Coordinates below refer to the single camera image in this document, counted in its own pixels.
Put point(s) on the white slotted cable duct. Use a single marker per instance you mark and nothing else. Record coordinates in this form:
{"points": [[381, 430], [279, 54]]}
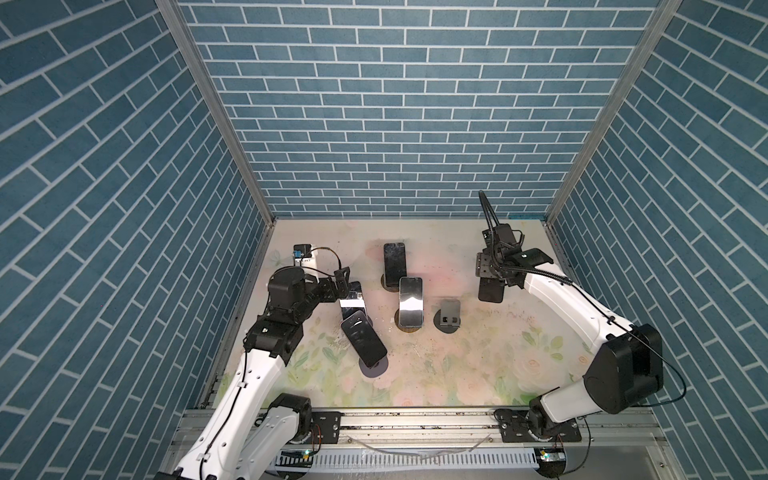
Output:
{"points": [[363, 461]]}

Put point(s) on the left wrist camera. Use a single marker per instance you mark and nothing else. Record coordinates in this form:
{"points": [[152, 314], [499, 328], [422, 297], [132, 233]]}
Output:
{"points": [[304, 256]]}

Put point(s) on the aluminium mounting rail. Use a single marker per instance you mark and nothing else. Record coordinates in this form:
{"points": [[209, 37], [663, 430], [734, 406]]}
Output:
{"points": [[458, 426]]}

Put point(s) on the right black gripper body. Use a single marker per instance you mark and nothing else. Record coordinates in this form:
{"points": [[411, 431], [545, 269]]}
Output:
{"points": [[486, 266]]}

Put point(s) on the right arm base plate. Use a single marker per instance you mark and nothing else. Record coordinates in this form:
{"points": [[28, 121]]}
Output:
{"points": [[524, 425]]}

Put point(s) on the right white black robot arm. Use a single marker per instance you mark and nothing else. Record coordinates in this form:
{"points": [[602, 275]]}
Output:
{"points": [[627, 365]]}

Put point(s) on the grey phone stand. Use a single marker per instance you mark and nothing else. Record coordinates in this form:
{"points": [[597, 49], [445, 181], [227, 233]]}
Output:
{"points": [[447, 319], [376, 370]]}

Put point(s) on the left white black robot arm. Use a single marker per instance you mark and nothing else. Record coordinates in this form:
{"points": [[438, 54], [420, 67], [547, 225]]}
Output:
{"points": [[231, 446]]}

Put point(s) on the shiny phone stand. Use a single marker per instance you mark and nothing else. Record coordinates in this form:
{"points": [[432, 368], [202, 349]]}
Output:
{"points": [[353, 302], [411, 303], [491, 290]]}

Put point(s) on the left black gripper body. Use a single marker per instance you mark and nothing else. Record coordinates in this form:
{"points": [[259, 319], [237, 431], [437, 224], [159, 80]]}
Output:
{"points": [[340, 291]]}

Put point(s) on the black phone back stand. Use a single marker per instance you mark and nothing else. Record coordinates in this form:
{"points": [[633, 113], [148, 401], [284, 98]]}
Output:
{"points": [[395, 259]]}

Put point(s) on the black phone stand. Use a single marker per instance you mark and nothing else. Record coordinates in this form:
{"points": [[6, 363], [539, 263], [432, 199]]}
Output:
{"points": [[364, 339], [395, 259]]}

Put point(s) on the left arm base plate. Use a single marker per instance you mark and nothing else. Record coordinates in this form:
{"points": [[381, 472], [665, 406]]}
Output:
{"points": [[326, 424]]}

